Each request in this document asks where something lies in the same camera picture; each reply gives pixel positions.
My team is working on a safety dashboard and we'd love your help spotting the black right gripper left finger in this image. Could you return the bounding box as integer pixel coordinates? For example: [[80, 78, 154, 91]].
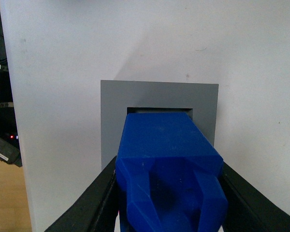
[[46, 157, 119, 232]]

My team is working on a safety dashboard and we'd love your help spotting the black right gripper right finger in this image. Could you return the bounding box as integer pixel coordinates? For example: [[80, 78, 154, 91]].
[[219, 163, 290, 232]]

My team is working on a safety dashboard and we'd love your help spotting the blue plastic part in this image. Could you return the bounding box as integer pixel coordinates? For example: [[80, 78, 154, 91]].
[[116, 113, 228, 232]]

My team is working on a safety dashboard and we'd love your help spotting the gray cube base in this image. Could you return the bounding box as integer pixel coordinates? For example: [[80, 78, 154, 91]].
[[101, 80, 219, 168]]

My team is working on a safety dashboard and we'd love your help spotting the black equipment rack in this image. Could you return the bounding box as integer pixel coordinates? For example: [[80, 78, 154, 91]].
[[0, 15, 22, 167]]

